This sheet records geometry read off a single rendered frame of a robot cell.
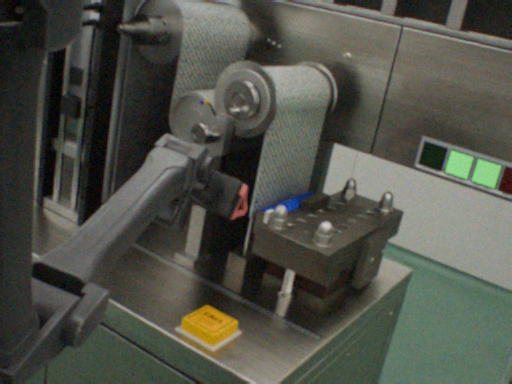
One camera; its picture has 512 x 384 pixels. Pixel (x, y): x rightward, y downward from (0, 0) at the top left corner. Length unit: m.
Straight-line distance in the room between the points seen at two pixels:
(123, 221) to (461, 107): 0.85
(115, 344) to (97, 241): 0.51
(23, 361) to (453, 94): 1.05
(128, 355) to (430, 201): 2.96
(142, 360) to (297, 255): 0.34
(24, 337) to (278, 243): 0.68
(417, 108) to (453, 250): 2.59
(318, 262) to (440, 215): 2.80
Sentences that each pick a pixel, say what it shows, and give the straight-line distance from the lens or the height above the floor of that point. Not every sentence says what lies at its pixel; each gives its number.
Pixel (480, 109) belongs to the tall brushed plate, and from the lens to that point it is 1.36.
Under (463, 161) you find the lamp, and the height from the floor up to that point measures 1.19.
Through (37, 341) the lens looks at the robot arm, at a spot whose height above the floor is 1.13.
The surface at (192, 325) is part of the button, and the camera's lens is 1.04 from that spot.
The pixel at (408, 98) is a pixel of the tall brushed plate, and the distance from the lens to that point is 1.40.
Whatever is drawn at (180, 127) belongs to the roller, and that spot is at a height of 1.15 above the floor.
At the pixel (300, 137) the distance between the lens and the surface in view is 1.31.
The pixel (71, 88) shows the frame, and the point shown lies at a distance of 1.39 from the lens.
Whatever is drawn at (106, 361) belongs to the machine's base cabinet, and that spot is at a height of 0.75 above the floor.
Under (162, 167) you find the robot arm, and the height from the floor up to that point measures 1.20.
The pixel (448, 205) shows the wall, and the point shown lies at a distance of 3.88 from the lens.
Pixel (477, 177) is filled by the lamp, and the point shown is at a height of 1.17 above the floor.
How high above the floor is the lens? 1.47
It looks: 19 degrees down
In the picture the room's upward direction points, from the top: 11 degrees clockwise
